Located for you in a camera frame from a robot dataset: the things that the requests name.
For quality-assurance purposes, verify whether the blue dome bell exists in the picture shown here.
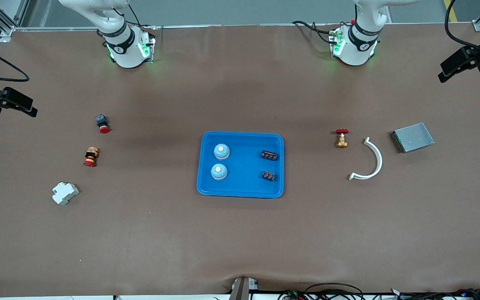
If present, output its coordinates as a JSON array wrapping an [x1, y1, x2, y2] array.
[[213, 143, 230, 161], [210, 163, 228, 181]]

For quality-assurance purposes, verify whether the grey metal box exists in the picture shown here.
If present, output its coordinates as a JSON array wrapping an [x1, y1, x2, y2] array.
[[390, 122, 435, 154]]

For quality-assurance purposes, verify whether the white circuit breaker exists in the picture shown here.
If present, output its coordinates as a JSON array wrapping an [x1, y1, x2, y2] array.
[[52, 182, 80, 206]]

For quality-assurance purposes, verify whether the blue plastic tray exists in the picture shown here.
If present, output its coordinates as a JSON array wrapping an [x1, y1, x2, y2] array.
[[196, 131, 285, 199]]

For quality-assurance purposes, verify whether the brown table cover mat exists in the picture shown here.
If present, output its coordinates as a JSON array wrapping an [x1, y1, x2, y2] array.
[[0, 23, 480, 297]]

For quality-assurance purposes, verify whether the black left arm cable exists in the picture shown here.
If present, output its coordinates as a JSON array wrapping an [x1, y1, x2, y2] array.
[[444, 0, 480, 57]]

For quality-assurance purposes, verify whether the black switch with red cap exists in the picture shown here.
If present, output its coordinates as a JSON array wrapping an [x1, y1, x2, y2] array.
[[95, 115, 111, 134]]

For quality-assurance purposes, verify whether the orange switch with red cap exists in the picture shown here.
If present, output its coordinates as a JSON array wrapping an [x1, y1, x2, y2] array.
[[83, 147, 100, 168]]

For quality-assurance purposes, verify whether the white curved plastic bracket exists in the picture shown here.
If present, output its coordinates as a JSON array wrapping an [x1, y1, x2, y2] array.
[[348, 137, 383, 181]]

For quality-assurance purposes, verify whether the black arm base cable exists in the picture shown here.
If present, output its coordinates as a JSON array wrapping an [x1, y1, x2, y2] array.
[[292, 20, 340, 45]]

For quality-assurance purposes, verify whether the black cable bundle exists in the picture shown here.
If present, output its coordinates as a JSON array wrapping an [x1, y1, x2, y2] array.
[[390, 287, 480, 300]]

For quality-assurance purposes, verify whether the black looped cable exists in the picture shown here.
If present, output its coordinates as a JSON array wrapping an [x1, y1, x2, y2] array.
[[305, 282, 365, 300]]

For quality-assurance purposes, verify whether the metal table edge bracket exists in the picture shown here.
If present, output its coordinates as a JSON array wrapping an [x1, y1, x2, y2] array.
[[228, 277, 260, 300]]

